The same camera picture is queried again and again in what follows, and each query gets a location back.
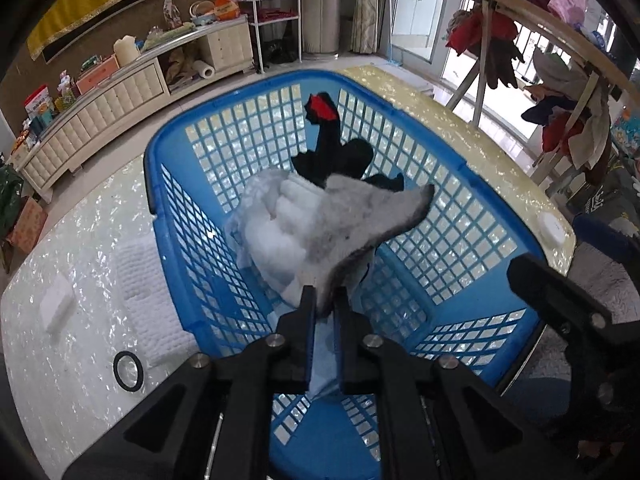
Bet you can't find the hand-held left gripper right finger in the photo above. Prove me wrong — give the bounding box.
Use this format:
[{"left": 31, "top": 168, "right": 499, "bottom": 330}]
[{"left": 333, "top": 287, "right": 586, "bottom": 480}]

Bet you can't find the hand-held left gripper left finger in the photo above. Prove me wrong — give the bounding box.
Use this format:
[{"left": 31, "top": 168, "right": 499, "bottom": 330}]
[{"left": 60, "top": 285, "right": 321, "bottom": 480}]

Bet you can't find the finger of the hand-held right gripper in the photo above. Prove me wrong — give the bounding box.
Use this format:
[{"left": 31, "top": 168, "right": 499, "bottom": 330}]
[{"left": 506, "top": 254, "right": 622, "bottom": 348}]

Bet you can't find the light blue cloth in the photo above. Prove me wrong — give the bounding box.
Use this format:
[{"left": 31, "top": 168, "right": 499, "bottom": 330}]
[{"left": 225, "top": 210, "right": 346, "bottom": 400}]

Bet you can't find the white quilted cap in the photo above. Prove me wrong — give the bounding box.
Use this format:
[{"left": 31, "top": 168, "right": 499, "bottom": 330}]
[{"left": 225, "top": 167, "right": 361, "bottom": 306}]

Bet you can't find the grey cloth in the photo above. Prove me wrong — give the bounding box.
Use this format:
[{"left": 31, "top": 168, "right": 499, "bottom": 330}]
[{"left": 300, "top": 176, "right": 436, "bottom": 313}]

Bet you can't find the blue plastic basket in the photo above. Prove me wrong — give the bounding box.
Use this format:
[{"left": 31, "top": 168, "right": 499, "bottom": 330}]
[{"left": 144, "top": 70, "right": 576, "bottom": 480}]

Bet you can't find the black plush toy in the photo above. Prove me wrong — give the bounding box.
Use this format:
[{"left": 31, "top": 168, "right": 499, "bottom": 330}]
[{"left": 291, "top": 91, "right": 405, "bottom": 193}]

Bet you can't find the white round device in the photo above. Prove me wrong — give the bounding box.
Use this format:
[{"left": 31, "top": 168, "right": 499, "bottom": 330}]
[{"left": 539, "top": 212, "right": 568, "bottom": 248}]

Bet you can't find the white folded towel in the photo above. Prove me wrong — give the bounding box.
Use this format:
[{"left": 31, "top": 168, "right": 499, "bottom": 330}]
[{"left": 116, "top": 237, "right": 201, "bottom": 368}]

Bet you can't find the white sponge block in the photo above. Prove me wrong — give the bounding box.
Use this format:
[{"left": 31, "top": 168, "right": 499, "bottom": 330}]
[{"left": 39, "top": 276, "right": 77, "bottom": 335}]

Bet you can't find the wooden clothes rack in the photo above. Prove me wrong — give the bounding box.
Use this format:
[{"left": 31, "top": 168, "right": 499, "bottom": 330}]
[{"left": 392, "top": 0, "right": 640, "bottom": 181}]

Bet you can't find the white television cabinet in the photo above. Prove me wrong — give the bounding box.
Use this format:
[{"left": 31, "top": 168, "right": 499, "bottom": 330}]
[{"left": 12, "top": 15, "right": 256, "bottom": 203}]

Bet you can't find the cardboard box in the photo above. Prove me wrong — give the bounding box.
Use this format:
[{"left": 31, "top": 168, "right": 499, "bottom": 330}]
[{"left": 7, "top": 197, "right": 48, "bottom": 256}]

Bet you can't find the white shelf rack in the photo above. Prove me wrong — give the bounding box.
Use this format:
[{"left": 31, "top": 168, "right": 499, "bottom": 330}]
[{"left": 230, "top": 0, "right": 303, "bottom": 73}]

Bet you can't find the standing air conditioner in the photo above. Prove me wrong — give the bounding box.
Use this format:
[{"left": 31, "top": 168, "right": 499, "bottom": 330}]
[{"left": 300, "top": 0, "right": 346, "bottom": 56}]

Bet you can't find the patterned curtain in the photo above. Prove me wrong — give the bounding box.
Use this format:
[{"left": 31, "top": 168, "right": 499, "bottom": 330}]
[{"left": 350, "top": 0, "right": 386, "bottom": 53}]

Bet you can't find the pink box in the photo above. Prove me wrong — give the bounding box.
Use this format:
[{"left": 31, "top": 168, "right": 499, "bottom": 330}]
[{"left": 76, "top": 56, "right": 121, "bottom": 95}]

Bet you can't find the orange bag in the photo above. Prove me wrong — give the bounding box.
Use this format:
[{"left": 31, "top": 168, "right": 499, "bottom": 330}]
[{"left": 210, "top": 0, "right": 240, "bottom": 21}]

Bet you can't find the cream plastic jug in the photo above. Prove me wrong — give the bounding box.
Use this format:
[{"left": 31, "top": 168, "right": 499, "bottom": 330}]
[{"left": 113, "top": 35, "right": 140, "bottom": 67}]

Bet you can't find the green plastic bag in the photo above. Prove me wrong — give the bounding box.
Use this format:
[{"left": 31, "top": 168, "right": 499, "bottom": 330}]
[{"left": 0, "top": 165, "right": 23, "bottom": 231}]

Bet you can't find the black ring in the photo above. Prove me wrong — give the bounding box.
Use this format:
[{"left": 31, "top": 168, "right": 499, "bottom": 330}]
[{"left": 113, "top": 351, "right": 144, "bottom": 392}]

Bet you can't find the wall television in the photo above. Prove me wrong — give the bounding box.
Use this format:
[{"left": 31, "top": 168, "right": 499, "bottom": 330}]
[{"left": 42, "top": 0, "right": 190, "bottom": 64}]

